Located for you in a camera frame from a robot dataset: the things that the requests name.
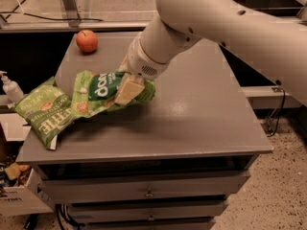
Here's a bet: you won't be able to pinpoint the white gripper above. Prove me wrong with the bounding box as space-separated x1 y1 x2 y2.
115 33 169 105

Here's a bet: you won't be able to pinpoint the black cable on floor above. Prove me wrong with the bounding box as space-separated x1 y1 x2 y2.
0 0 105 23

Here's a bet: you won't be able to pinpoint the white pump bottle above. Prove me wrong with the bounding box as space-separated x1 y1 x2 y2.
0 71 24 103

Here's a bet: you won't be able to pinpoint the green rice chip bag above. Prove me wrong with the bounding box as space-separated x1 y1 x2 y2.
71 70 155 119

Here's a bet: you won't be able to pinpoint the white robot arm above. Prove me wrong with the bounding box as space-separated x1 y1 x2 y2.
116 0 307 105

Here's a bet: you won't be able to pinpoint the green jalapeno kettle chip bag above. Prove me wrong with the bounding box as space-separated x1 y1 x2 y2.
13 77 73 150

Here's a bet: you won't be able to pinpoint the black cables under cabinet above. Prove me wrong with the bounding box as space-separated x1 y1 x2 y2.
55 204 85 230

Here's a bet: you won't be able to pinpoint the white cardboard box with items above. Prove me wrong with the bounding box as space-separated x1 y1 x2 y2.
0 163 55 216

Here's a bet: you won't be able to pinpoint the red apple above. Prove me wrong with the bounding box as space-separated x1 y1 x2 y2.
76 30 98 53

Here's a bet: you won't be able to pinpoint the metal window frame rail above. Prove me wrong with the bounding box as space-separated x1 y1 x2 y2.
0 20 149 34

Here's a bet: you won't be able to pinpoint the grey drawer cabinet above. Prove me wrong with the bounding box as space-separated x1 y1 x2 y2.
17 40 272 230

